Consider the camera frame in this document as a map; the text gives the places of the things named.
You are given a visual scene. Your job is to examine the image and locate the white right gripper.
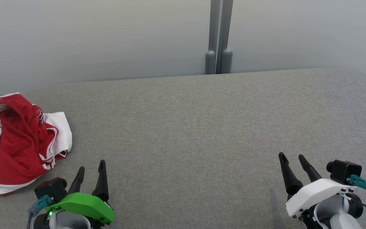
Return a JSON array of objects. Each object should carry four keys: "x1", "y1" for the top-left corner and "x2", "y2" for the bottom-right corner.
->
[{"x1": 278, "y1": 152, "x2": 358, "y2": 220}]

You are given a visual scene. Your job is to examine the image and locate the left camera cable teal plug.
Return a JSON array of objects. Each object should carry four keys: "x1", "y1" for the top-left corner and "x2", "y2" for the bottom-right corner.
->
[{"x1": 27, "y1": 195, "x2": 53, "y2": 229}]

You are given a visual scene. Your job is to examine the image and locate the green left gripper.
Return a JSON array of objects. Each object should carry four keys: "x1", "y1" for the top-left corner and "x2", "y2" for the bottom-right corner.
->
[{"x1": 43, "y1": 160, "x2": 115, "y2": 227}]

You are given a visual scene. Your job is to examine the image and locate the red white jersey shirt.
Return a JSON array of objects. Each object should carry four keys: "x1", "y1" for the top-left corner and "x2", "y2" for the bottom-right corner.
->
[{"x1": 0, "y1": 93, "x2": 73, "y2": 169}]

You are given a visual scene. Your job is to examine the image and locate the grey partition post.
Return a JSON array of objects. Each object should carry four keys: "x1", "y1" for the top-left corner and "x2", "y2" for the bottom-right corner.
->
[
  {"x1": 215, "y1": 0, "x2": 234, "y2": 74},
  {"x1": 205, "y1": 0, "x2": 220, "y2": 74}
]

